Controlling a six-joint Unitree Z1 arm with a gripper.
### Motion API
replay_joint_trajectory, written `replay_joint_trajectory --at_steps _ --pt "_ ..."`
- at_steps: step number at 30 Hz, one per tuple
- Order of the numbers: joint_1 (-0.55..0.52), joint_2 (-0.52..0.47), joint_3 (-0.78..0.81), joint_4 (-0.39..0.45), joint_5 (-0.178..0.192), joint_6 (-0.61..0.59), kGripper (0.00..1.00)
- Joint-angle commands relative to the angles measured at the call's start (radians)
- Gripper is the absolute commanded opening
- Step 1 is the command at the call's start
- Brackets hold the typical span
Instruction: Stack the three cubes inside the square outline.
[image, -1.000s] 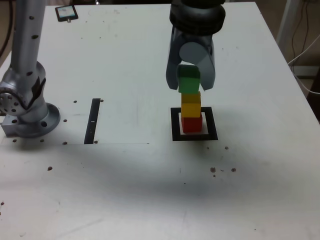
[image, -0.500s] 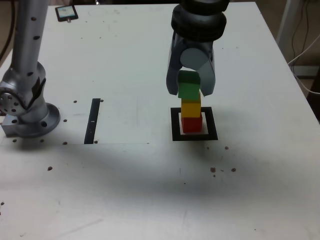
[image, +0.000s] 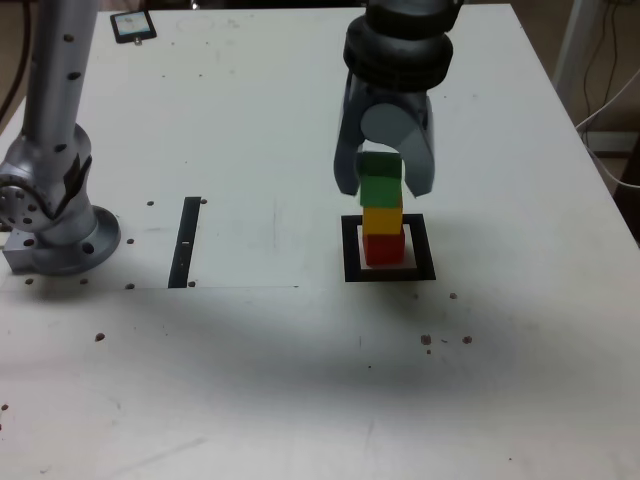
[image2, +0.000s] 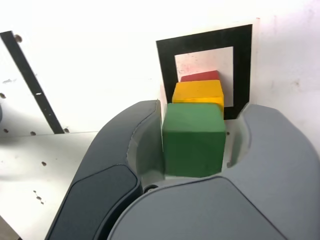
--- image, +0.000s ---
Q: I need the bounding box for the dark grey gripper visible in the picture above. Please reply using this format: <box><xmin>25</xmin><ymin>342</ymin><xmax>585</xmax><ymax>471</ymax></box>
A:
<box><xmin>332</xmin><ymin>74</ymin><xmax>439</xmax><ymax>201</ymax></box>

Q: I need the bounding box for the green cube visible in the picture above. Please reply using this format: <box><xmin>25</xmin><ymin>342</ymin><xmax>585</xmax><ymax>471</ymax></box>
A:
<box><xmin>358</xmin><ymin>152</ymin><xmax>404</xmax><ymax>209</ymax></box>

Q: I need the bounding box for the yellow cube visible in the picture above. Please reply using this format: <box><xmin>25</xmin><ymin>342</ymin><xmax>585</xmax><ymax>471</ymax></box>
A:
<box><xmin>362</xmin><ymin>205</ymin><xmax>404</xmax><ymax>237</ymax></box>

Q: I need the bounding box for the red cube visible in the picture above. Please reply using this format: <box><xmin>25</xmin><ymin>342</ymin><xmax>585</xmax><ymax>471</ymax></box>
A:
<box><xmin>363</xmin><ymin>232</ymin><xmax>406</xmax><ymax>266</ymax></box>

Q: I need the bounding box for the black tape square outline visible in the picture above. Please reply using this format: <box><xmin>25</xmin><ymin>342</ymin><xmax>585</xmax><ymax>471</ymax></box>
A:
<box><xmin>341</xmin><ymin>213</ymin><xmax>437</xmax><ymax>284</ymax></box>

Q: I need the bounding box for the black tape strip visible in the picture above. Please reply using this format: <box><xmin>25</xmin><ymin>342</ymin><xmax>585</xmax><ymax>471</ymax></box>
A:
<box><xmin>167</xmin><ymin>196</ymin><xmax>202</xmax><ymax>290</ymax></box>

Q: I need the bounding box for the black smartphone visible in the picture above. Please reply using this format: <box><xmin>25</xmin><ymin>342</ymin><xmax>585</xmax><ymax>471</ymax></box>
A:
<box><xmin>109</xmin><ymin>10</ymin><xmax>158</xmax><ymax>45</ymax></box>

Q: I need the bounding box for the white metal post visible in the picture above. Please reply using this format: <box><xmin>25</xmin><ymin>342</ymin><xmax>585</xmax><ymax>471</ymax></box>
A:
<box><xmin>552</xmin><ymin>0</ymin><xmax>599</xmax><ymax>119</ymax></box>

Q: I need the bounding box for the white cable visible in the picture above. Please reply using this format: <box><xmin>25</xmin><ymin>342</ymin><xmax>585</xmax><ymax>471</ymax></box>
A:
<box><xmin>574</xmin><ymin>49</ymin><xmax>640</xmax><ymax>190</ymax></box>

